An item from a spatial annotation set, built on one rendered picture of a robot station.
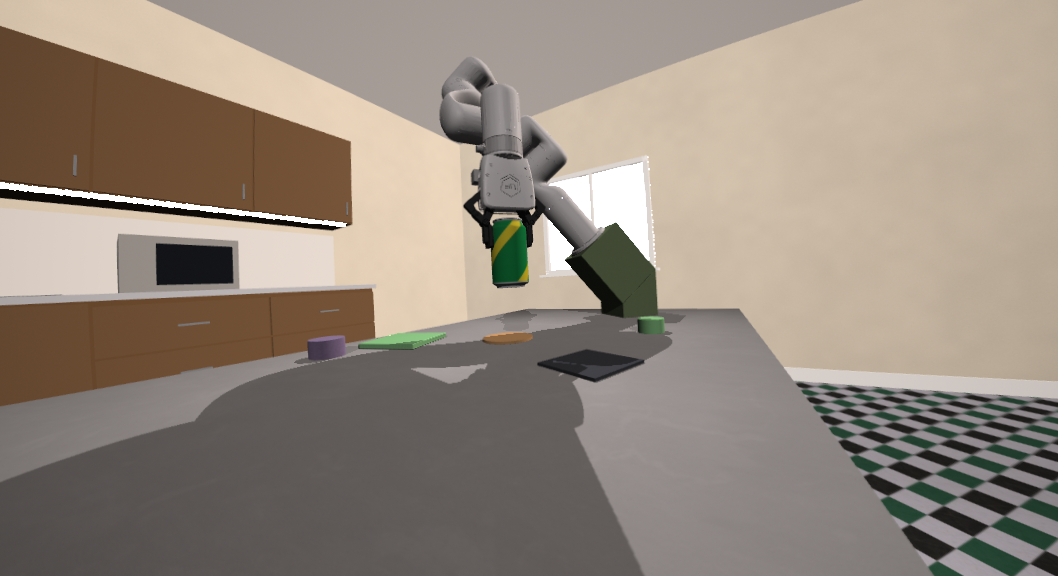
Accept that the tan round disc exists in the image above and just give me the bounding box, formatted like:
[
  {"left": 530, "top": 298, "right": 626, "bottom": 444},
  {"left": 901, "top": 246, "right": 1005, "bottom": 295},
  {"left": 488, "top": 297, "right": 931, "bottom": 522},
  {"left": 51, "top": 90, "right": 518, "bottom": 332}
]
[{"left": 484, "top": 332, "right": 533, "bottom": 344}]

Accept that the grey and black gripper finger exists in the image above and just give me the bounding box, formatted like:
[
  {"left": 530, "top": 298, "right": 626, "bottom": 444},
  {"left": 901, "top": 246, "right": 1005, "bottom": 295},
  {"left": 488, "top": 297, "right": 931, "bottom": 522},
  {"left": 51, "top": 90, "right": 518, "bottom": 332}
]
[
  {"left": 517, "top": 197, "right": 546, "bottom": 248},
  {"left": 463, "top": 191, "right": 495, "bottom": 249}
]

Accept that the dark grey square slate coaster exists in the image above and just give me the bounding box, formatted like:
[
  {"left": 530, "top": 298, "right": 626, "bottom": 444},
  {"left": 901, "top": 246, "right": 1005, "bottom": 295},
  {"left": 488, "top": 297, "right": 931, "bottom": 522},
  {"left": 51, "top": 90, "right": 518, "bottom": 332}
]
[{"left": 537, "top": 349, "right": 644, "bottom": 382}]

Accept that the purple cylinder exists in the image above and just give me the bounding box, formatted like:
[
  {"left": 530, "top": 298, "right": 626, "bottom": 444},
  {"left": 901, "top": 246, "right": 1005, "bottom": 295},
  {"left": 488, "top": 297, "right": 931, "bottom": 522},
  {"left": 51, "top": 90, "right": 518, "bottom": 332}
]
[{"left": 307, "top": 336, "right": 346, "bottom": 360}]

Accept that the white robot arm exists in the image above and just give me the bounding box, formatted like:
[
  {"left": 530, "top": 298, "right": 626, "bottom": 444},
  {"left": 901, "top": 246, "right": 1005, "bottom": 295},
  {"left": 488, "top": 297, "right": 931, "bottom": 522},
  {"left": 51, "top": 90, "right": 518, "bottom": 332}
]
[{"left": 440, "top": 56, "right": 605, "bottom": 255}]

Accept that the green cylinder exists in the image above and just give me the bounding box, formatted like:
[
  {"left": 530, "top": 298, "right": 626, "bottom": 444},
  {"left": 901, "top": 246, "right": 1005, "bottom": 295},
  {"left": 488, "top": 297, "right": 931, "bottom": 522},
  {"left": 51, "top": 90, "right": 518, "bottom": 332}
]
[{"left": 637, "top": 317, "right": 665, "bottom": 334}]

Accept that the green drink can with yellow stripe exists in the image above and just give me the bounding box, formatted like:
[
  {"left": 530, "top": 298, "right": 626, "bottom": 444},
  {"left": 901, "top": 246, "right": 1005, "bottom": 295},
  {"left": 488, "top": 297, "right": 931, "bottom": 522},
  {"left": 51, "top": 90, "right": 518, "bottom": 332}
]
[{"left": 491, "top": 217, "right": 529, "bottom": 288}]

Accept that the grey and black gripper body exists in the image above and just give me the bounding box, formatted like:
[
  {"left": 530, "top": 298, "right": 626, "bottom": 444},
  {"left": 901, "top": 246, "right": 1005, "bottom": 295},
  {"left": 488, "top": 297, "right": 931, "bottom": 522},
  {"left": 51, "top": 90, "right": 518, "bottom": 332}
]
[{"left": 478, "top": 150, "right": 535, "bottom": 215}]

